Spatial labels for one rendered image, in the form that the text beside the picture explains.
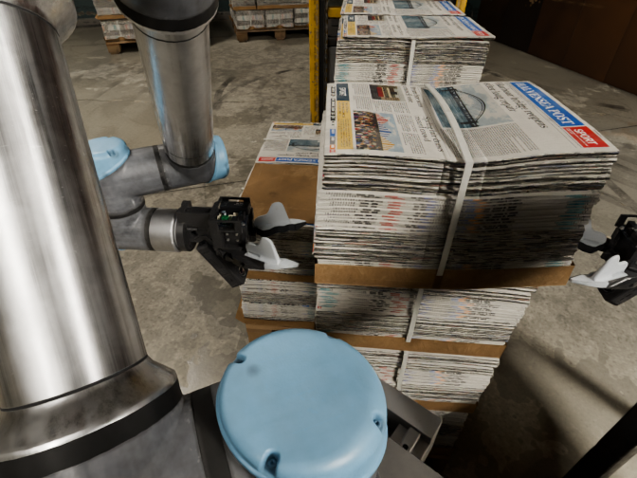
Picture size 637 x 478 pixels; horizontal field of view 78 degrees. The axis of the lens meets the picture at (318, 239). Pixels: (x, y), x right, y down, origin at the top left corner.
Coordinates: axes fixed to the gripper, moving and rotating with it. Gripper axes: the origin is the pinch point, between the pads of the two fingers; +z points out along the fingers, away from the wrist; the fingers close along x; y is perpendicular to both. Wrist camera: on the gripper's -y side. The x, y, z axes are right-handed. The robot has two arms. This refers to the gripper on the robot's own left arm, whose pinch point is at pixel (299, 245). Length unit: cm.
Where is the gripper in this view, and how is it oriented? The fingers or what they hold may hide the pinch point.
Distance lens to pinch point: 68.2
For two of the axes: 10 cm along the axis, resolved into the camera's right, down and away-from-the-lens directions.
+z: 10.0, 0.5, -0.6
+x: 0.8, -6.2, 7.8
